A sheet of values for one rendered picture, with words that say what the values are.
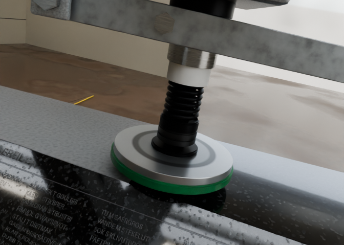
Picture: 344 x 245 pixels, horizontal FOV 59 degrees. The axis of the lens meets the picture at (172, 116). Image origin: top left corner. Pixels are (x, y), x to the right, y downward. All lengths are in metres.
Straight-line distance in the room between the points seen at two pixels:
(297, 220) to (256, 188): 0.09
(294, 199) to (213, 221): 0.17
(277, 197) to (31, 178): 0.42
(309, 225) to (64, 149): 0.43
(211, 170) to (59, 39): 6.44
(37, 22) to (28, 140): 6.58
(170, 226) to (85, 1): 0.34
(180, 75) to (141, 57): 5.42
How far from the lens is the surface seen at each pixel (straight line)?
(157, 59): 5.76
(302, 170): 0.73
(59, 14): 0.44
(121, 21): 0.44
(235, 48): 0.45
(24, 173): 0.58
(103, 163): 0.55
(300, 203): 0.59
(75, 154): 0.58
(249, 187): 0.58
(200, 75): 0.48
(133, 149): 0.51
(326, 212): 0.60
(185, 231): 0.48
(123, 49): 6.04
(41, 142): 0.62
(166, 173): 0.45
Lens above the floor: 1.09
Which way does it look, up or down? 18 degrees down
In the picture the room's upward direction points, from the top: 11 degrees clockwise
